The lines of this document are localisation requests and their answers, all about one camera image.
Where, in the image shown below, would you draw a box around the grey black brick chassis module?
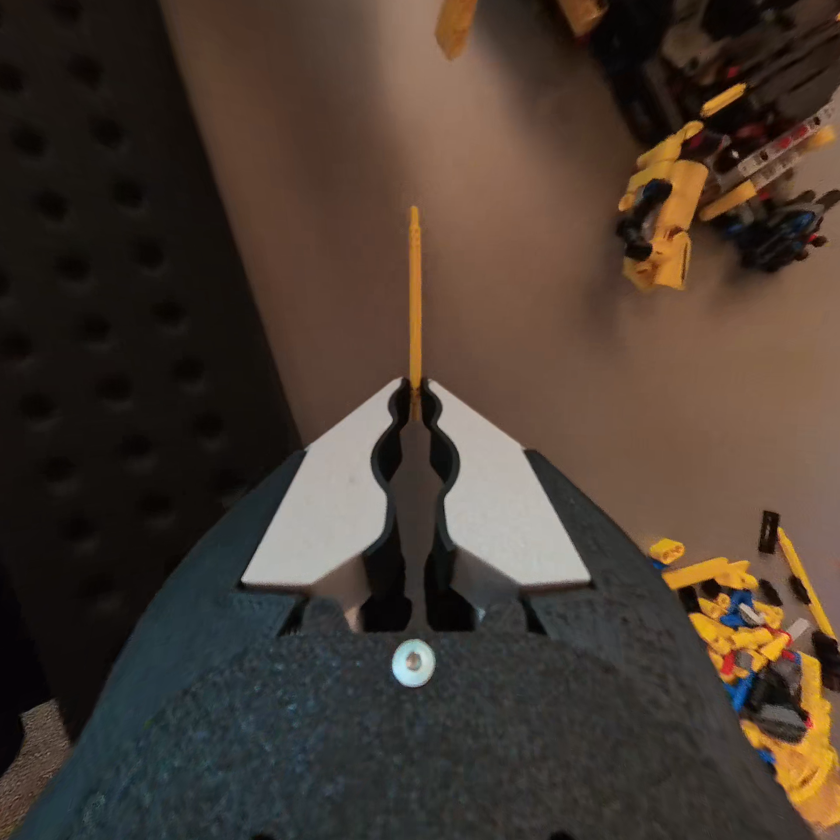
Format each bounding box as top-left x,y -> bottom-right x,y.
712,189 -> 831,273

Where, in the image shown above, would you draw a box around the grey desk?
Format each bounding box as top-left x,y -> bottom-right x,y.
157,0 -> 840,821

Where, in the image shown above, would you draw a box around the yellow thin brick rod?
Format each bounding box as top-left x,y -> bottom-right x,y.
408,205 -> 423,421

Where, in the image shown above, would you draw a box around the yellow curved brick piece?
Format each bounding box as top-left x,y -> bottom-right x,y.
777,528 -> 836,639

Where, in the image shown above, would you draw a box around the yellow toy brick car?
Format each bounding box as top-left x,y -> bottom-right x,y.
558,0 -> 840,198

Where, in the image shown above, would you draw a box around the yellow brick side panel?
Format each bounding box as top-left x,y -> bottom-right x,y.
436,0 -> 480,61

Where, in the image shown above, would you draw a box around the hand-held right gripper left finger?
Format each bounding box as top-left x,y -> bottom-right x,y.
240,376 -> 412,632

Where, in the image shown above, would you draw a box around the yellow brick pile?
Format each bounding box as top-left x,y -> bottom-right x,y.
650,538 -> 840,829

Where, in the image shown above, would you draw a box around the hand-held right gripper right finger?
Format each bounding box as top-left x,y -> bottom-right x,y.
420,378 -> 593,622

